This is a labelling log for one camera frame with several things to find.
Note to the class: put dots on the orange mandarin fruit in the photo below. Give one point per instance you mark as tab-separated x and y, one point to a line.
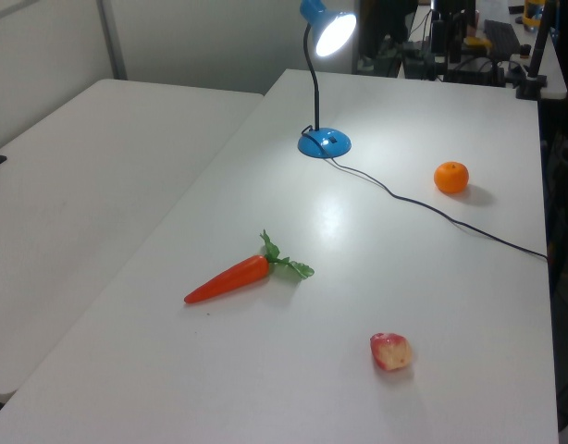
450	178

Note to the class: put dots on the small yellow object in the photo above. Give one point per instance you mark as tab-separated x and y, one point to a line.
478	41

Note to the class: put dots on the black keyboard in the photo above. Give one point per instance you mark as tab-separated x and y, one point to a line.
501	37

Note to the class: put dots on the white adjacent table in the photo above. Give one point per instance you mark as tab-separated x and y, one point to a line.
80	185

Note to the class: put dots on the small black knob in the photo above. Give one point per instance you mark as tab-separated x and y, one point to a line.
524	51

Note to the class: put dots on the black background machine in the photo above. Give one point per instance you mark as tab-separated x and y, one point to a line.
423	62

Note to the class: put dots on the toy carrot with green leaves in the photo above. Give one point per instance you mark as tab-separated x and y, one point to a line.
233	279

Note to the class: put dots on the blue desk lamp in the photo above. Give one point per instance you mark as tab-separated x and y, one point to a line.
324	144

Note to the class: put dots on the black camera pole with clamp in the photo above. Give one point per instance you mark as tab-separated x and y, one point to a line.
538	51

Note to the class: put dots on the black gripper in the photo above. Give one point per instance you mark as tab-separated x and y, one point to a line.
446	28

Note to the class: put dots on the yellow and blue object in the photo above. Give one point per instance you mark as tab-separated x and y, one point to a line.
534	13

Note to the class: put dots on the bitten red apple piece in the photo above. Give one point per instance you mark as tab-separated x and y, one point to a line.
390	352

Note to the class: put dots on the grey metal partition post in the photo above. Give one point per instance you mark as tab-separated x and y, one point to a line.
112	39

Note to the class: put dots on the white background desk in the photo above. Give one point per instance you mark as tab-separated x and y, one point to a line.
554	65

